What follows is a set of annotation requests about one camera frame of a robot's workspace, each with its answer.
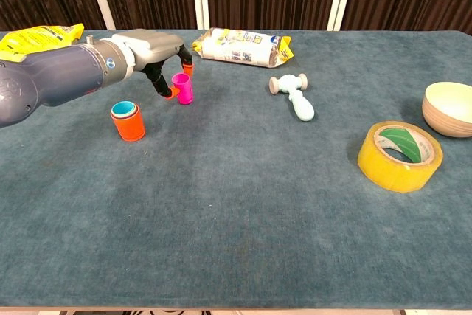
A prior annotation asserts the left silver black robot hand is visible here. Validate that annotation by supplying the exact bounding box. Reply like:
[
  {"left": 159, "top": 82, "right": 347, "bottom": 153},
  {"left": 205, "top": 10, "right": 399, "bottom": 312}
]
[{"left": 112, "top": 29, "right": 195, "bottom": 100}]

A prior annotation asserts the pink plastic cup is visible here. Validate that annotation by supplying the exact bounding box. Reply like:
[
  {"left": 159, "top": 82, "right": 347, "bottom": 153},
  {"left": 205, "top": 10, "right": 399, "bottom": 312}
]
[{"left": 171, "top": 72, "right": 193, "bottom": 105}]

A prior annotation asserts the light blue plastic cup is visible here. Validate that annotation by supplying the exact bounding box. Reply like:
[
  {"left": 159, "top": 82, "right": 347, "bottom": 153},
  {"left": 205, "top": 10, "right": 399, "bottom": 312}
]
[{"left": 111, "top": 100, "right": 136, "bottom": 117}]

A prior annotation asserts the large orange plastic cup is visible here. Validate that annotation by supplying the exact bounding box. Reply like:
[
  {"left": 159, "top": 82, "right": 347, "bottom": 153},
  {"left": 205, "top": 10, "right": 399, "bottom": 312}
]
[{"left": 110, "top": 103, "right": 146, "bottom": 142}]

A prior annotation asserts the white and yellow snack package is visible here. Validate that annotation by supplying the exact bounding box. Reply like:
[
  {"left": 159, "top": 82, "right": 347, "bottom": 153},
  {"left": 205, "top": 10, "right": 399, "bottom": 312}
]
[{"left": 191, "top": 27, "right": 295, "bottom": 69}]

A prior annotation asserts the yellow snack bag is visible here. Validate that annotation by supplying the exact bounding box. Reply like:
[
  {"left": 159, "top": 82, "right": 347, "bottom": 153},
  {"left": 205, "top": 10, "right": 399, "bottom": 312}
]
[{"left": 0, "top": 23, "right": 85, "bottom": 62}]

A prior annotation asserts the light blue toy hammer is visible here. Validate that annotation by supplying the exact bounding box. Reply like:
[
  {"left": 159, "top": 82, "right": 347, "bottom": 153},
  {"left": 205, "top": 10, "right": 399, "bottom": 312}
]
[{"left": 268, "top": 73, "right": 316, "bottom": 122}]

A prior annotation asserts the teal table cloth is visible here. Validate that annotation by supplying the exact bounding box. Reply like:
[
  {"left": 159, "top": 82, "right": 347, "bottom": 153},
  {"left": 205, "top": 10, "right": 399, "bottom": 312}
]
[{"left": 0, "top": 29, "right": 472, "bottom": 311}]

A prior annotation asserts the yellow clear tape roll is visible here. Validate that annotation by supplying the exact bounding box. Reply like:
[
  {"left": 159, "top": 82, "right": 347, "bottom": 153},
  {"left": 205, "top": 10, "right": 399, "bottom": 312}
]
[{"left": 357, "top": 120, "right": 444, "bottom": 193}]

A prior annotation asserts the beige bowl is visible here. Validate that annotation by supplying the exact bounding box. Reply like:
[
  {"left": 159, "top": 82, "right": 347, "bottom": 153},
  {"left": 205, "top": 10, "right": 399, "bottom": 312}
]
[{"left": 422, "top": 81, "right": 472, "bottom": 138}]

